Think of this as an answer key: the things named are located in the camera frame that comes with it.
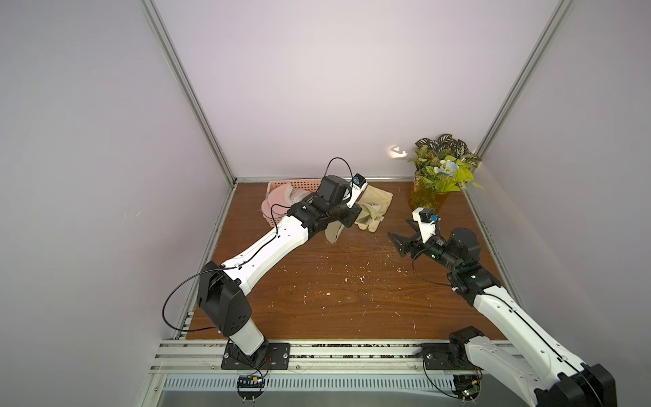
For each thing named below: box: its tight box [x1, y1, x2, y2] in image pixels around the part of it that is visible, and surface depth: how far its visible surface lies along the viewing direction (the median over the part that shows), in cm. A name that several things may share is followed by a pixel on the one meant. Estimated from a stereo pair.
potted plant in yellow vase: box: [406, 133, 485, 211], surface depth 101 cm
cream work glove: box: [354, 184, 395, 233], surface depth 112 cm
